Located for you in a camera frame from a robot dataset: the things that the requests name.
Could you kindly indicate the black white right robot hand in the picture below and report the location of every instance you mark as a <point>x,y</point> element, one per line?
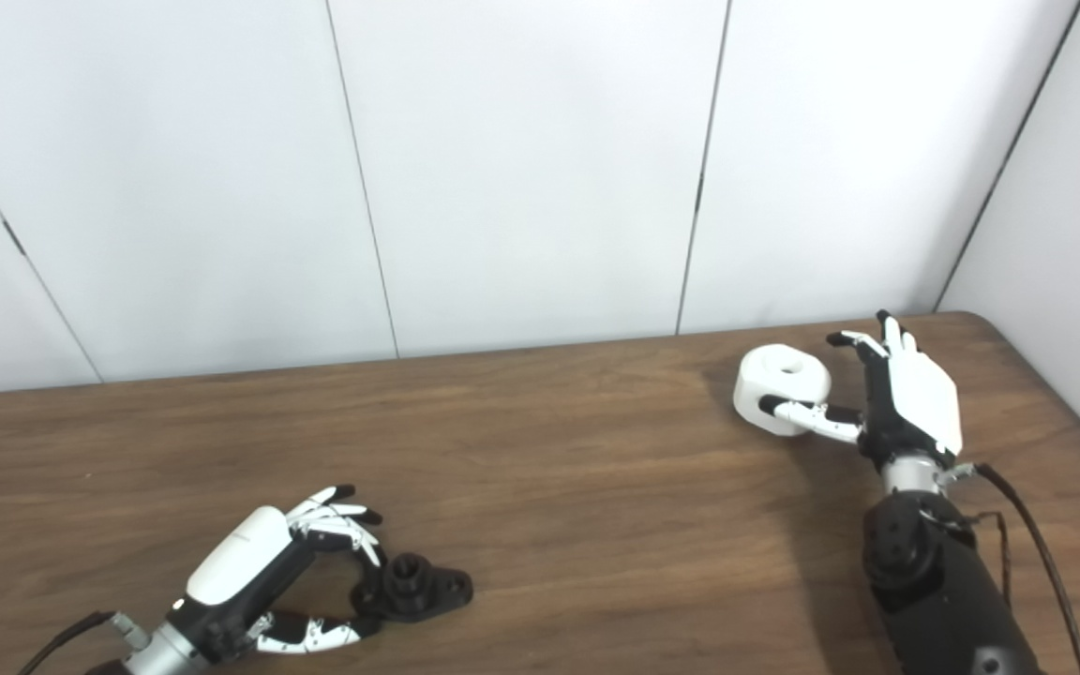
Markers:
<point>920,403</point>

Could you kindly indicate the black plastic holder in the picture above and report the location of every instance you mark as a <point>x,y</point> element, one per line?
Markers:
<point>418,591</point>

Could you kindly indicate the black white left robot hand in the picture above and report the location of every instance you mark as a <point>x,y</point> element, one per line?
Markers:
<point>235,558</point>

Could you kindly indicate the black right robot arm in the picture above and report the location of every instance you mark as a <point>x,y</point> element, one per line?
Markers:
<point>934,600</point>

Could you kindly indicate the round white plastic piece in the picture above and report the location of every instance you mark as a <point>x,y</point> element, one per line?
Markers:
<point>770,380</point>

